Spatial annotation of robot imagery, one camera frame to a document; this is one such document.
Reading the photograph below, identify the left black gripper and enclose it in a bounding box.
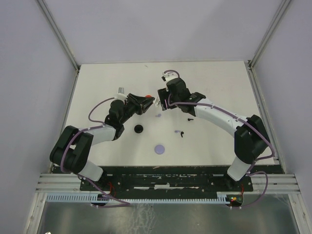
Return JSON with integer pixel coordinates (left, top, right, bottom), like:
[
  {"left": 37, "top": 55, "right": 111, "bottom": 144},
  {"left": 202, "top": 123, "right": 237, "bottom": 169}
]
[{"left": 120, "top": 93, "right": 155, "bottom": 124}]

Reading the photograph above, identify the controller board with leds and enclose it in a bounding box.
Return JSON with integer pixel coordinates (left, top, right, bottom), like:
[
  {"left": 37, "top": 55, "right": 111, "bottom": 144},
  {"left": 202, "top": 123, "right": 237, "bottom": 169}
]
[{"left": 229, "top": 195, "right": 244, "bottom": 206}]

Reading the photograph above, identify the left aluminium frame post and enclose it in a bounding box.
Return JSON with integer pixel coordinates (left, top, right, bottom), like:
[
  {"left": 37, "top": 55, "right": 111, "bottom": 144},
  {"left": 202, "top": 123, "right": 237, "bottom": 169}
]
[{"left": 35, "top": 0, "right": 80, "bottom": 71}]

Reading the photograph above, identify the white charging case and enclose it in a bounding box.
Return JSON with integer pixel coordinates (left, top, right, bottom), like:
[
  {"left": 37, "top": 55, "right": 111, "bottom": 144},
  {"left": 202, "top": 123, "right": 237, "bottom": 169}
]
[{"left": 155, "top": 97, "right": 160, "bottom": 107}]

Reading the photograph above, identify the aluminium front rail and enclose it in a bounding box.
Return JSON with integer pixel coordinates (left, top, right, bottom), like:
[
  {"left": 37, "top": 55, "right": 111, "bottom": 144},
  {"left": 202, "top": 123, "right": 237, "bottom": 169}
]
[{"left": 35, "top": 174, "right": 300, "bottom": 195}]

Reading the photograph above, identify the purple charging case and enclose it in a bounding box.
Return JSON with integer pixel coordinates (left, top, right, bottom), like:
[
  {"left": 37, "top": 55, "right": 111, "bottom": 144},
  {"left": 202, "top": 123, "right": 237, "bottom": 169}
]
[{"left": 154, "top": 144, "right": 165, "bottom": 155}]

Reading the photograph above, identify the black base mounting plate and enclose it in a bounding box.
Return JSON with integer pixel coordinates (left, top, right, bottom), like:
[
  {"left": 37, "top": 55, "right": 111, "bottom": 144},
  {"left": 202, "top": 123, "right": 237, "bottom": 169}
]
[{"left": 79, "top": 163, "right": 254, "bottom": 198}]

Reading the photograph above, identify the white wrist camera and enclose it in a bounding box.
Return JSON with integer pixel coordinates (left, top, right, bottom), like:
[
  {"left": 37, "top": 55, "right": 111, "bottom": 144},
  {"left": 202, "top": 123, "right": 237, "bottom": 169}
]
[
  {"left": 161, "top": 72, "right": 180, "bottom": 83},
  {"left": 115, "top": 87, "right": 127, "bottom": 101}
]

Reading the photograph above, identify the right aluminium frame post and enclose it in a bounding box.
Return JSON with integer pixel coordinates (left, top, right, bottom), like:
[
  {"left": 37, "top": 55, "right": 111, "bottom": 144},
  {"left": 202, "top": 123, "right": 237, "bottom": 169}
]
[{"left": 248, "top": 0, "right": 293, "bottom": 70}]

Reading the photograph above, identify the white slotted cable duct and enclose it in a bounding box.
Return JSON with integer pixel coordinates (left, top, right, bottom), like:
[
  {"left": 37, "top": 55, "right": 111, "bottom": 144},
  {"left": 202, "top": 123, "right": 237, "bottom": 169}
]
[{"left": 46, "top": 191, "right": 232, "bottom": 204}]

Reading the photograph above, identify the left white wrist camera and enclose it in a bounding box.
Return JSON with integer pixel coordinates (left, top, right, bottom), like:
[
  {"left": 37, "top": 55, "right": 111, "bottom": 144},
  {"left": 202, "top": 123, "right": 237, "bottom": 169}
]
[{"left": 115, "top": 87, "right": 127, "bottom": 101}]

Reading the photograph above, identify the black charging case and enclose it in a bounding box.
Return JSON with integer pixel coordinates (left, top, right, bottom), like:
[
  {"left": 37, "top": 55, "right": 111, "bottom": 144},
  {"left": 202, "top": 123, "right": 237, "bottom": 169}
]
[{"left": 134, "top": 124, "right": 144, "bottom": 134}]

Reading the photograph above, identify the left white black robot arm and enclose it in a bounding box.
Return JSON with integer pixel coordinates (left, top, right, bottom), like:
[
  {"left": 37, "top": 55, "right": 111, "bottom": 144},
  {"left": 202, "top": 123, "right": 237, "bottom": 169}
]
[{"left": 49, "top": 94, "right": 155, "bottom": 190}]

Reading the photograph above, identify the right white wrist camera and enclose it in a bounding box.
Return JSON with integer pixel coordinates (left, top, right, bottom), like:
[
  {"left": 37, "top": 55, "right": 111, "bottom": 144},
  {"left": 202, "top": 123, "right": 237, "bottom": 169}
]
[{"left": 161, "top": 72, "right": 180, "bottom": 83}]

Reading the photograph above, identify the aluminium frame post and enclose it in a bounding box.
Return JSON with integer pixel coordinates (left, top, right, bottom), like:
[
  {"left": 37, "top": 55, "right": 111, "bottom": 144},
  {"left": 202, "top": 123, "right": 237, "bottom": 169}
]
[
  {"left": 35, "top": 0, "right": 80, "bottom": 71},
  {"left": 248, "top": 0, "right": 293, "bottom": 70}
]

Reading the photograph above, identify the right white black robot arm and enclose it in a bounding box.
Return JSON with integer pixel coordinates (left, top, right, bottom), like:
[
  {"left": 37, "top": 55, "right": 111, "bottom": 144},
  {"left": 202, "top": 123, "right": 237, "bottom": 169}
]
[{"left": 157, "top": 75, "right": 273, "bottom": 191}]

